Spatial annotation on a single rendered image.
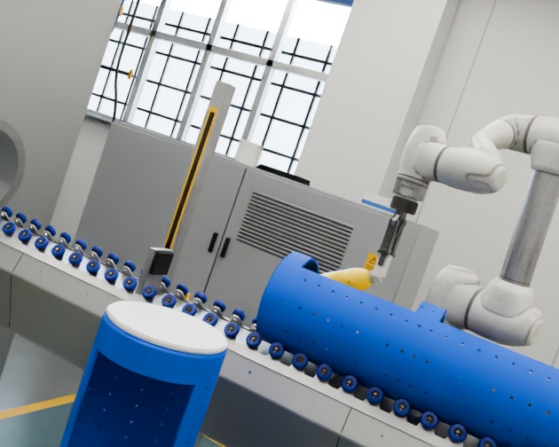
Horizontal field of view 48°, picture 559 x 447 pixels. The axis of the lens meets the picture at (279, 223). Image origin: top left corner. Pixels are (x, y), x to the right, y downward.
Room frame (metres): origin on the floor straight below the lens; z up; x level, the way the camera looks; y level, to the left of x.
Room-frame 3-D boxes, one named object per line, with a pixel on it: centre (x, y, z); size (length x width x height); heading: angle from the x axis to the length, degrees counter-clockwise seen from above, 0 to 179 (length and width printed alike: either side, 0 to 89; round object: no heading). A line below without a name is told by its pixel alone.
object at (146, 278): (2.01, 0.33, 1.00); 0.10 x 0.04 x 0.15; 159
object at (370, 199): (3.50, -0.52, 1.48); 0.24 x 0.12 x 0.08; 73
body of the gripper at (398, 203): (1.76, -0.31, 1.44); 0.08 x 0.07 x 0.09; 159
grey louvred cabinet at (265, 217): (3.87, 0.18, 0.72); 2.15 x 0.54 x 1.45; 65
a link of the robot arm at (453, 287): (2.21, -0.67, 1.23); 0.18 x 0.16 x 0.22; 50
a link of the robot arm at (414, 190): (1.76, -0.31, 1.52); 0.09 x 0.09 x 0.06
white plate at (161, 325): (1.37, 0.16, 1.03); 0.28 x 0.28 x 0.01
